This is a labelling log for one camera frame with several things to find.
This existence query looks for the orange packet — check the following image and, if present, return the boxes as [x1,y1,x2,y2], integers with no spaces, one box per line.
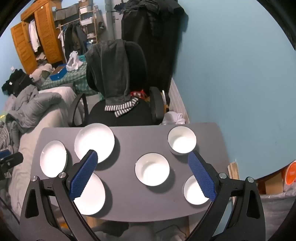
[161,90,170,110]

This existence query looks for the orange round lid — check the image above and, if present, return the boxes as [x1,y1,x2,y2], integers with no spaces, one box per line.
[284,161,296,184]

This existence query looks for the white bed sheet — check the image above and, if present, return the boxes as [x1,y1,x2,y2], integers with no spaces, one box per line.
[10,87,86,216]

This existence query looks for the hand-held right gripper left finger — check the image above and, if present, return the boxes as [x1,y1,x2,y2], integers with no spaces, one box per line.
[20,149,100,241]

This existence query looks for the shelf rack with white bins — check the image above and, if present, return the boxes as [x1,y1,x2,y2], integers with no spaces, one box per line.
[79,0,97,44]

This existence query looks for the white hanging shirt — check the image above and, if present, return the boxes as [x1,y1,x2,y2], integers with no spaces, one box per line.
[28,20,41,52]

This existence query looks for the red patterned item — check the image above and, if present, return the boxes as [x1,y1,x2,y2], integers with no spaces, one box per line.
[131,89,148,100]

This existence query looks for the black clothes pile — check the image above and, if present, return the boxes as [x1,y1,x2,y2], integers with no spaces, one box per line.
[1,69,35,96]

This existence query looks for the pile of light clothes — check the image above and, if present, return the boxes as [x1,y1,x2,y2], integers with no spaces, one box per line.
[29,64,53,81]

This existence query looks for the white plastic bag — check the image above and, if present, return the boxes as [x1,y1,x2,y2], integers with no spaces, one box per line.
[66,51,84,71]

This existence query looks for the grey pipe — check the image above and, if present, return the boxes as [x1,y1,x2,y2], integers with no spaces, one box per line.
[105,0,116,40]

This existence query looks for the striped cloth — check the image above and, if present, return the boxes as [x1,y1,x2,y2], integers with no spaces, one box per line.
[0,120,19,151]

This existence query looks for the cardboard box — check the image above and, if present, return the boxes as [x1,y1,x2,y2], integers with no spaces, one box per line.
[258,173,287,194]

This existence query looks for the white bowl with patterned outside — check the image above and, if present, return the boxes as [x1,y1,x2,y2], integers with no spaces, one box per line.
[167,126,197,156]
[183,174,212,205]
[135,153,170,187]

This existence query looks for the wooden wardrobe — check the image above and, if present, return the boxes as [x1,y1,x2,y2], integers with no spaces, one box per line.
[10,0,66,75]

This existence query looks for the black hanging garment cover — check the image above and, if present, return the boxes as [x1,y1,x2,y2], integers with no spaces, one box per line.
[114,0,185,93]

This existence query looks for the silver plastic bag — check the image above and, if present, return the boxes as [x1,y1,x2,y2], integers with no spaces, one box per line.
[260,185,296,241]

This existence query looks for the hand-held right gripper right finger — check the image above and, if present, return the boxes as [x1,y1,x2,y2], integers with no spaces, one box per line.
[185,151,266,241]

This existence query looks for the wooden board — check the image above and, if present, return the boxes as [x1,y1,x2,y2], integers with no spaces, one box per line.
[228,162,240,180]

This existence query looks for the blue box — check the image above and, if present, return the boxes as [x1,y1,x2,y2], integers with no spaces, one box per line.
[50,65,68,80]

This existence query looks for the black office chair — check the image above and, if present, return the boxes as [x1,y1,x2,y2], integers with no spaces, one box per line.
[68,41,166,127]

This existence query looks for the grey fabric storage boxes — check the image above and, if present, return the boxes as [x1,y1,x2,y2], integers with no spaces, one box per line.
[54,5,80,20]

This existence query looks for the green checked blanket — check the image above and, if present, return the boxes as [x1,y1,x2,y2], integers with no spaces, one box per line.
[40,56,99,95]

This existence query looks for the large white plate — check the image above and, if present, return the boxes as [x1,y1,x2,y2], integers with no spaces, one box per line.
[74,123,115,164]

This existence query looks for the grey duvet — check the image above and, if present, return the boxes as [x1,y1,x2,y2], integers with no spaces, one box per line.
[5,85,63,133]

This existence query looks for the dark grey hooded sweater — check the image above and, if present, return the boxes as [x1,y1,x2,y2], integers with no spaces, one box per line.
[86,39,140,117]

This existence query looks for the clothes rack with dark clothes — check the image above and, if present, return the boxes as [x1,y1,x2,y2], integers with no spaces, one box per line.
[58,23,87,63]

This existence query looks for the white cloth on floor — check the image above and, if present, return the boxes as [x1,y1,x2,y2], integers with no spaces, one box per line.
[162,111,185,125]

